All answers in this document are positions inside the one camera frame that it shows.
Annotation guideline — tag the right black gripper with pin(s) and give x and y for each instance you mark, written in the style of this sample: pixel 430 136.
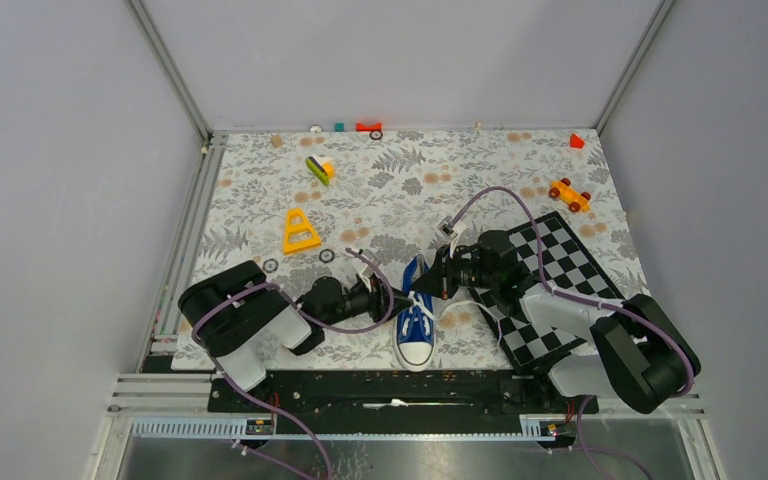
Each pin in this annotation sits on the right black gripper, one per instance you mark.
pixel 434 283

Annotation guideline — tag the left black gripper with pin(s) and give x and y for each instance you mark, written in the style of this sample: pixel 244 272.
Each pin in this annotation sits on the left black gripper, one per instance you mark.
pixel 378 298

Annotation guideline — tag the white shoelace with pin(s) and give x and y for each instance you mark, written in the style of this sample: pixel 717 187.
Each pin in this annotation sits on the white shoelace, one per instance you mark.
pixel 444 308

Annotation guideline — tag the blue canvas sneaker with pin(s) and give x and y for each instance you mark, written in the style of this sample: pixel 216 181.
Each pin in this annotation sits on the blue canvas sneaker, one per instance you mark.
pixel 413 358

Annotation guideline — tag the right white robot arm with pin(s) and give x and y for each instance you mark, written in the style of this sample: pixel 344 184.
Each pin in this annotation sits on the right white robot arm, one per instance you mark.
pixel 640 357

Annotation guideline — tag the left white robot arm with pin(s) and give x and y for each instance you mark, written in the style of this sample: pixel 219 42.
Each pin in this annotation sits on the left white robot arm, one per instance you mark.
pixel 227 311

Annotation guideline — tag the yellow plastic triangle toy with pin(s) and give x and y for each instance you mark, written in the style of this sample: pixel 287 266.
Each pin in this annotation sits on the yellow plastic triangle toy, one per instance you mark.
pixel 299 234

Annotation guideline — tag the black white chessboard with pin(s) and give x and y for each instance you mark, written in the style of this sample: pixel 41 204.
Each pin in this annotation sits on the black white chessboard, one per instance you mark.
pixel 561 262

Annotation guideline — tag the stacked toy bricks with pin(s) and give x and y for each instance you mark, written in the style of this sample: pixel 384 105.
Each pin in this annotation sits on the stacked toy bricks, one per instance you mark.
pixel 322 167

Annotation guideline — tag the orange toy car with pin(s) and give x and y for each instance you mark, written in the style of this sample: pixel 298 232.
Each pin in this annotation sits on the orange toy car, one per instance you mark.
pixel 576 201

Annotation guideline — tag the red triangular block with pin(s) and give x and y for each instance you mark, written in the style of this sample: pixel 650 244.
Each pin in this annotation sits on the red triangular block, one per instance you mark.
pixel 576 142

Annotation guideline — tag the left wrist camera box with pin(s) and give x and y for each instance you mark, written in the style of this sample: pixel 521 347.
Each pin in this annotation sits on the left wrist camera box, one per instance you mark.
pixel 362 263

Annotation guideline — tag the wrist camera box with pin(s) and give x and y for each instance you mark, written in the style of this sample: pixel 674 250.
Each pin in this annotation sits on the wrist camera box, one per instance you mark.
pixel 362 263
pixel 453 230

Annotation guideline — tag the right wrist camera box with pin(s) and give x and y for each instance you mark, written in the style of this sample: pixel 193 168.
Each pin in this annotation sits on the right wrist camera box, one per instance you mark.
pixel 453 230

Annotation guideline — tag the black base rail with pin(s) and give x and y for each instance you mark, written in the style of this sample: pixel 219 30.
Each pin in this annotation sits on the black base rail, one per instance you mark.
pixel 379 402

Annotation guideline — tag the red block at wall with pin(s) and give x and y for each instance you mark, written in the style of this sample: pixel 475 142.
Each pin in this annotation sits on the red block at wall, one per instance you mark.
pixel 361 127

